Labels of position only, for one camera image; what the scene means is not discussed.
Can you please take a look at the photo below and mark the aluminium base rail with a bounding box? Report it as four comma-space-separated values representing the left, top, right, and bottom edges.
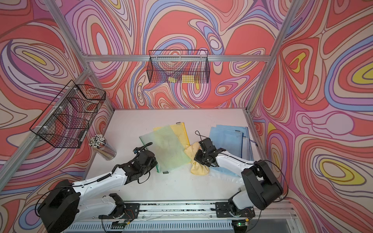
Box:
65, 200, 305, 233

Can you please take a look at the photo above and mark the yellow document bag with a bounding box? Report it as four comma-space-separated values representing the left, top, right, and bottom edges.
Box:
153, 122, 190, 150

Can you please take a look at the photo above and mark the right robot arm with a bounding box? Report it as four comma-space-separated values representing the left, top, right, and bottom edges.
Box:
194, 138, 284, 219

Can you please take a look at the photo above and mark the black wire basket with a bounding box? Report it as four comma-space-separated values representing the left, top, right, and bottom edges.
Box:
147, 49, 210, 84
29, 80, 106, 149

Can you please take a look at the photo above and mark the yellow sponge in basket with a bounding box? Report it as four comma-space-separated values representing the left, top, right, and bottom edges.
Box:
167, 75, 196, 83

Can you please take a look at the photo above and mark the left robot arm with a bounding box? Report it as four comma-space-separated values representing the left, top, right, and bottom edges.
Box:
34, 142, 157, 233

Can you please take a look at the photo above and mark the clear pencil holder cup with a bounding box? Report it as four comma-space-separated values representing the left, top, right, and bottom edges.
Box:
89, 135, 117, 161

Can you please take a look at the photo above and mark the green zip document bag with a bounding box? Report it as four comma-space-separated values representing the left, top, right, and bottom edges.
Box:
139, 126, 191, 173

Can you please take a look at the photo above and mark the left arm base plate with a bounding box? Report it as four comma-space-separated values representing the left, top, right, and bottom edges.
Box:
99, 203, 140, 220

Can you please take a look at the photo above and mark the yellow wiping cloth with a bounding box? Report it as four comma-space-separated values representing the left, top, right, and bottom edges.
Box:
184, 142, 209, 176

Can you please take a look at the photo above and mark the black wire basket left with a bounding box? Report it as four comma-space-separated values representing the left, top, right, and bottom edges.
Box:
29, 80, 106, 149

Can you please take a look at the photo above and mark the light blue mesh document bag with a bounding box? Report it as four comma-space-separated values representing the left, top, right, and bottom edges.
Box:
210, 125, 257, 160

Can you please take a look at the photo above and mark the black wire basket back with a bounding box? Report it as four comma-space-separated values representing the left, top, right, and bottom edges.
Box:
147, 49, 210, 84

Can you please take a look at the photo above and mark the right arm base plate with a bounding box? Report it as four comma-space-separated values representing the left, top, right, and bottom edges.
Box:
211, 202, 255, 219

